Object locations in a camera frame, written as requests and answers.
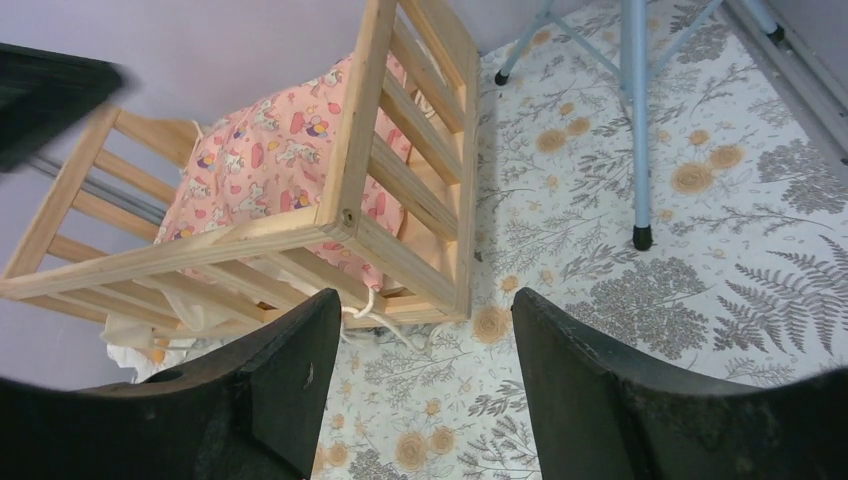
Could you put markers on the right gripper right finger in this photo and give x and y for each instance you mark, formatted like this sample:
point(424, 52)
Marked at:
point(601, 409)

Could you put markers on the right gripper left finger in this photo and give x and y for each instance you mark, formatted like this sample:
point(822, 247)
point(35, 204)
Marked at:
point(251, 409)

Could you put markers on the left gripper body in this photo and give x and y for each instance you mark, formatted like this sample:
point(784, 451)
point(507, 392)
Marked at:
point(43, 94)

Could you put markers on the wooden pet bed frame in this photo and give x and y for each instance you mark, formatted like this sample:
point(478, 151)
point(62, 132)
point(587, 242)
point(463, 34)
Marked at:
point(410, 121)

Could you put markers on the pink patterned bed cushion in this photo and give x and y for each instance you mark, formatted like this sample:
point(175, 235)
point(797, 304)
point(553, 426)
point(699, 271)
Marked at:
point(268, 158)

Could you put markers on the grey diagonal pole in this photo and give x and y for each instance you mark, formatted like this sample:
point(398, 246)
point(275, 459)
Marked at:
point(95, 188)

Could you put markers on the floral table mat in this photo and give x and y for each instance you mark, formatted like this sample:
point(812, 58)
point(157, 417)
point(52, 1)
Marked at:
point(746, 280)

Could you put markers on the black tripod stand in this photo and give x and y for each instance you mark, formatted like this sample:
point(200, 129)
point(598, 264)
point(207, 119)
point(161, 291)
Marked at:
point(802, 73)

